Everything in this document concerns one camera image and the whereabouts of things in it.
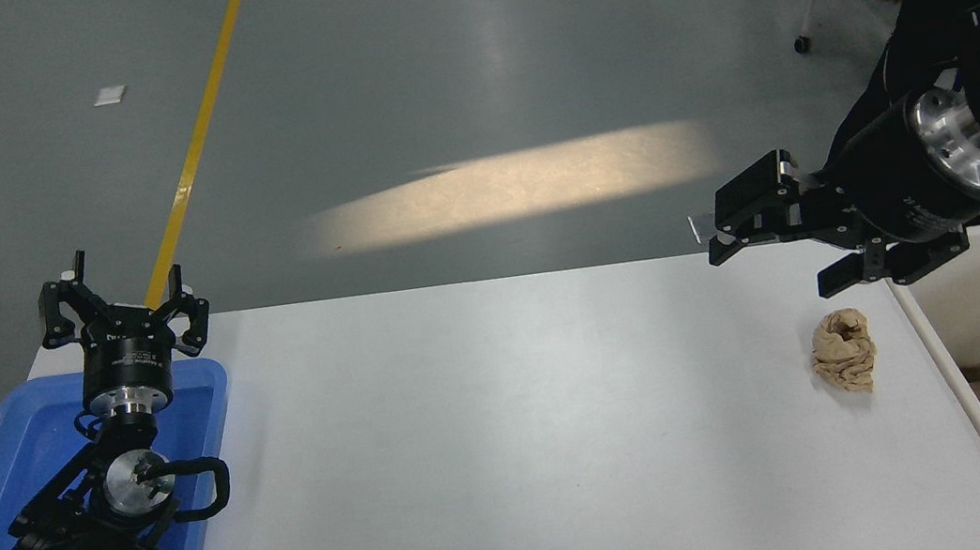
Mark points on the white wheeled chair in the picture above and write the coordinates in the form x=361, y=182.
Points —
x=806, y=16

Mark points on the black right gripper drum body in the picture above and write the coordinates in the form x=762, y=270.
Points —
x=890, y=184

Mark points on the small white floor marker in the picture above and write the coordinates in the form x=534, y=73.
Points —
x=110, y=96

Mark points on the crumpled tan paper ball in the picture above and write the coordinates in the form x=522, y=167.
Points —
x=843, y=352

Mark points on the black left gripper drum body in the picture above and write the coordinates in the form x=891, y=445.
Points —
x=126, y=353

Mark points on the silver floor plate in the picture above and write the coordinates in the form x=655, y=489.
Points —
x=700, y=228

